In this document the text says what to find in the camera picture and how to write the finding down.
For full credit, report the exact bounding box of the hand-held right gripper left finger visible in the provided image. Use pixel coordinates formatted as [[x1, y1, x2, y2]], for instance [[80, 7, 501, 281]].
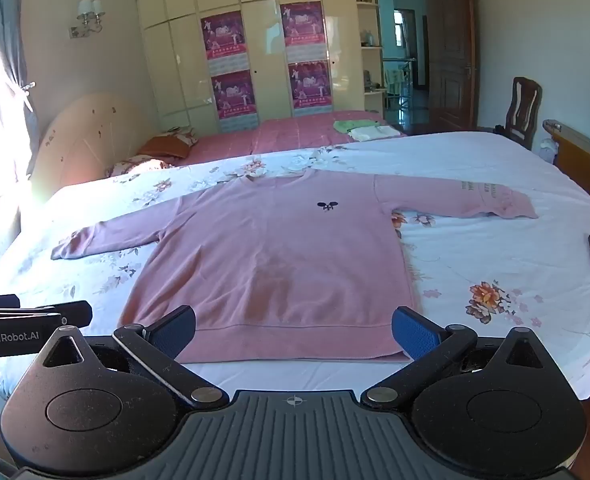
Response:
[[40, 305, 230, 408]]

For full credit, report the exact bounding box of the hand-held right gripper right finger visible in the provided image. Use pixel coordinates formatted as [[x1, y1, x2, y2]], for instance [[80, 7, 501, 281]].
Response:
[[361, 306, 548, 408]]

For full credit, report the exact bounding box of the pink sweatshirt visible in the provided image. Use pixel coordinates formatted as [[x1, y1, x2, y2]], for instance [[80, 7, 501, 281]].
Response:
[[51, 169, 539, 365]]

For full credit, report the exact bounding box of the white floral bedsheet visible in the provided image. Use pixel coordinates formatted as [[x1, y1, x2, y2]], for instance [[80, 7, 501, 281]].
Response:
[[0, 131, 590, 411]]

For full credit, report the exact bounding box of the floral pillow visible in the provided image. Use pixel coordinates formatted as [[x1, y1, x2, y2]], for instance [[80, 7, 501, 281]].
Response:
[[106, 155, 172, 179]]

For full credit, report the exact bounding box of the beige rounded headboard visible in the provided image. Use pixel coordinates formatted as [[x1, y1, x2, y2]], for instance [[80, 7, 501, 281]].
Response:
[[30, 92, 162, 196]]

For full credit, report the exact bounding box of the orange-brown pillow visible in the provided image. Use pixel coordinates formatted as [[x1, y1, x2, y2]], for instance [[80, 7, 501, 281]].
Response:
[[137, 131, 199, 159]]

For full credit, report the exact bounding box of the white folded cloth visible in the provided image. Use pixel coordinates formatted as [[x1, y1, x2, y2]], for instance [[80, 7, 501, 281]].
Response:
[[349, 125, 398, 142]]

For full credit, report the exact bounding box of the pink checked bedspread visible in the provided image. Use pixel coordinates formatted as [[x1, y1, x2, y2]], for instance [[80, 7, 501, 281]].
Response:
[[175, 110, 408, 167]]

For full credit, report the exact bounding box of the wooden cabinet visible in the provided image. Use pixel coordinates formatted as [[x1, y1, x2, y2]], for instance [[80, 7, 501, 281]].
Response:
[[543, 120, 590, 204]]

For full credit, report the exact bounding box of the grey curtain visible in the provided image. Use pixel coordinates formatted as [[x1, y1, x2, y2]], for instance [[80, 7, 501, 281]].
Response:
[[0, 0, 42, 181]]

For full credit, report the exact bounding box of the metal railing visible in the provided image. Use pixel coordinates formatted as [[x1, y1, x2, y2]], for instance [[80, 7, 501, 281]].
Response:
[[385, 57, 418, 111]]

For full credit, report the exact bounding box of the dark wooden chair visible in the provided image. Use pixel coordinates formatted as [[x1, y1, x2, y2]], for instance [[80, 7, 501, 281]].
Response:
[[504, 76, 544, 149]]

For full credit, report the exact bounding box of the brown wooden door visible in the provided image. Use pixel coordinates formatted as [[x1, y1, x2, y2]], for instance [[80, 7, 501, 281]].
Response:
[[426, 0, 476, 133]]

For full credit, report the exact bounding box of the cream wardrobe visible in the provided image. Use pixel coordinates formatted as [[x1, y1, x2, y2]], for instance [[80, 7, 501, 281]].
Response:
[[132, 0, 390, 136]]

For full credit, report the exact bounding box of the magenta wall poster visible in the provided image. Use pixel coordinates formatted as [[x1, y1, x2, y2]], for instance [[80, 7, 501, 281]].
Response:
[[211, 70, 257, 121], [280, 1, 324, 61], [201, 10, 249, 74], [288, 61, 334, 114]]

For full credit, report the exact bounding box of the double wall lamp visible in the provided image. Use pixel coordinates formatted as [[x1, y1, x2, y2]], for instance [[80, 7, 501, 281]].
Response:
[[69, 0, 107, 40]]

